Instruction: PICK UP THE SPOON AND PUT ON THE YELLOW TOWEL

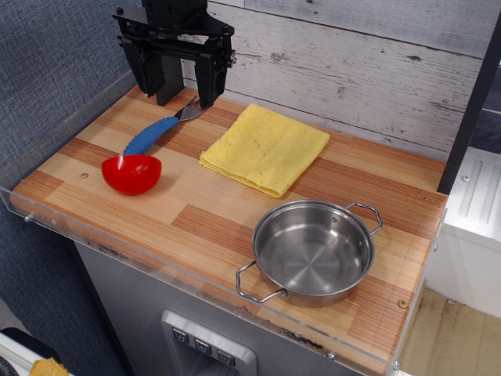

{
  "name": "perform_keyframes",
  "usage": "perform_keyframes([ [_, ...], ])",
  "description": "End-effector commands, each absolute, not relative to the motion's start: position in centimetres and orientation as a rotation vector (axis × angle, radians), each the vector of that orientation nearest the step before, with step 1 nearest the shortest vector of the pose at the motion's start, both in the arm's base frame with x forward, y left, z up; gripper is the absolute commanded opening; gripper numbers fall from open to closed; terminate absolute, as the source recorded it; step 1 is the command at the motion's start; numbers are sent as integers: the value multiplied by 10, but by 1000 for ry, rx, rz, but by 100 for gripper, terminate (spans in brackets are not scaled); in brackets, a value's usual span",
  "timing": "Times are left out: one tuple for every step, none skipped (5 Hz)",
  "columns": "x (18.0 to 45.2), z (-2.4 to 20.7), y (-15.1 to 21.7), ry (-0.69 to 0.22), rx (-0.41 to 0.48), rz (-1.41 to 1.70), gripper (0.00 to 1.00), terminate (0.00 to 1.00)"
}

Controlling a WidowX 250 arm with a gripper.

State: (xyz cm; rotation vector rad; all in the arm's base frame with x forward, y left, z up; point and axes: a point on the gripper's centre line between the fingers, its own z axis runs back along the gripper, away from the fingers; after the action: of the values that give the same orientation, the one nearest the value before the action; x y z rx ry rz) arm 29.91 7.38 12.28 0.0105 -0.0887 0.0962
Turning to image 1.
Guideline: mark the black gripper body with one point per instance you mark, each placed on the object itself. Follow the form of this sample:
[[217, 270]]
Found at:
[[182, 29]]

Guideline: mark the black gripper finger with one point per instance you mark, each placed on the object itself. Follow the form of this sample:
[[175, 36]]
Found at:
[[145, 65], [211, 70]]

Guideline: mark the blue handled metal spork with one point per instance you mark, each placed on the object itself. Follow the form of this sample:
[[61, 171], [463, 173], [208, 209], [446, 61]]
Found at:
[[149, 135]]

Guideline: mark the yellow towel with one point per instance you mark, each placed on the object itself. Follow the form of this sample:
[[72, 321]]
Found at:
[[265, 150]]

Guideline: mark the red plastic bowl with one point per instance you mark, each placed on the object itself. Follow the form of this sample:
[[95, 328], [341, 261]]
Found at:
[[131, 174]]

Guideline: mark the clear acrylic table guard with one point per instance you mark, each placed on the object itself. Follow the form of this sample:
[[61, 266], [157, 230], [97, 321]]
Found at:
[[197, 224]]

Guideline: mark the stainless steel pot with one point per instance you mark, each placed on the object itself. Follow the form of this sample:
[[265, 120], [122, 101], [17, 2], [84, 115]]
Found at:
[[316, 253]]

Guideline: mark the grey toy fridge cabinet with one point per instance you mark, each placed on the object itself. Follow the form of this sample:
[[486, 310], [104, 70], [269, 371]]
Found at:
[[166, 329]]

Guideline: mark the white toy sink unit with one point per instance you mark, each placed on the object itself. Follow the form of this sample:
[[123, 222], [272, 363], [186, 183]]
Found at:
[[464, 263]]

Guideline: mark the black vertical post right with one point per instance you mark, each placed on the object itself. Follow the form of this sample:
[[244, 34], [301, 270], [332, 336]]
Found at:
[[475, 104]]

